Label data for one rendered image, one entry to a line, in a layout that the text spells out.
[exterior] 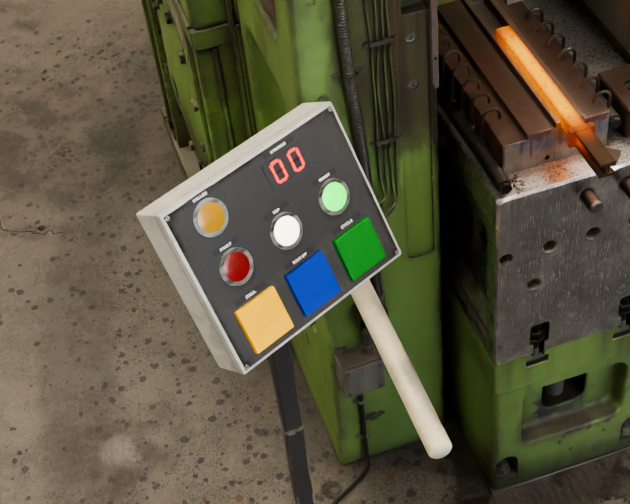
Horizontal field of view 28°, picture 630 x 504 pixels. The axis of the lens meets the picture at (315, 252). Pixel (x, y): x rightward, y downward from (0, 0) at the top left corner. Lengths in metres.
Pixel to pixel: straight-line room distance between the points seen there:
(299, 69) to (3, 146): 1.96
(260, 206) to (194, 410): 1.28
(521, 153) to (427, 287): 0.47
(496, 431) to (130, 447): 0.89
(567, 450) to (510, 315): 0.55
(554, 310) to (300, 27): 0.78
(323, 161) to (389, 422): 1.06
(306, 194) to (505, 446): 1.02
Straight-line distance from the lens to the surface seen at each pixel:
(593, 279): 2.43
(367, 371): 2.60
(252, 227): 1.86
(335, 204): 1.94
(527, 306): 2.40
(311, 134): 1.91
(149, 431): 3.07
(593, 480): 2.92
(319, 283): 1.92
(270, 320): 1.88
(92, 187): 3.71
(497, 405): 2.63
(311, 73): 2.11
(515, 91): 2.28
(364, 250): 1.97
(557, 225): 2.28
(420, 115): 2.25
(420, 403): 2.22
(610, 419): 2.85
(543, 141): 2.21
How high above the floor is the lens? 2.41
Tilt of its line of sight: 46 degrees down
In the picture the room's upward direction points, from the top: 7 degrees counter-clockwise
